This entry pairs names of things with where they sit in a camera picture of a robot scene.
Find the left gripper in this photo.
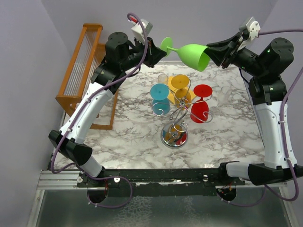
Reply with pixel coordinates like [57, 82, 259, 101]
[120, 35, 167, 71]

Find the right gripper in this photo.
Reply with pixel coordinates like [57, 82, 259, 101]
[204, 32, 266, 77]

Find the green plastic wine glass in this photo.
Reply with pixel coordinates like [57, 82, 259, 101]
[160, 37, 210, 72]

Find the yellow plastic wine glass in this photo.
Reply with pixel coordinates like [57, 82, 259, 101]
[171, 74, 192, 108]

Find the blue plastic wine glass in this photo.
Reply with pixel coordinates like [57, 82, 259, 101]
[150, 84, 170, 116]

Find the red plastic wine glass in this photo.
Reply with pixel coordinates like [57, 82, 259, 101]
[190, 84, 213, 123]

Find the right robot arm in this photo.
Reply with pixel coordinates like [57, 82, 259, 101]
[205, 33, 303, 185]

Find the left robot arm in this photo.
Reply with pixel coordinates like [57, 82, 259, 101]
[48, 32, 167, 187]

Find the clear wine glass by book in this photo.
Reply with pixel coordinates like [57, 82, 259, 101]
[157, 74, 169, 85]

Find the clear wine glass right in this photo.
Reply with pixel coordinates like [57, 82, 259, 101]
[217, 86, 232, 105]

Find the wooden dish rack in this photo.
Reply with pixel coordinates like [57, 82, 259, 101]
[56, 23, 105, 116]

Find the chrome wine glass rack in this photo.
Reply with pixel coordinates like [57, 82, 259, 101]
[152, 80, 213, 149]

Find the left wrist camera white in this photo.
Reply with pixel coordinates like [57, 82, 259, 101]
[131, 19, 153, 44]

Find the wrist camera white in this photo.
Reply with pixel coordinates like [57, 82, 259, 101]
[131, 19, 153, 44]
[238, 17, 261, 51]

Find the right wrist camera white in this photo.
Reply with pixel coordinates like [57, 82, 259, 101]
[238, 17, 261, 51]

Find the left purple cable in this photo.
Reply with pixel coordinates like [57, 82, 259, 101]
[51, 13, 149, 209]

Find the purple cable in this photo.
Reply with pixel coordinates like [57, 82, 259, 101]
[51, 13, 149, 209]
[220, 28, 303, 207]

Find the black mounting rail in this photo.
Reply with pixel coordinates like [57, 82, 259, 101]
[77, 168, 245, 197]

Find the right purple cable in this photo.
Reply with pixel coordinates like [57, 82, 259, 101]
[220, 28, 303, 207]

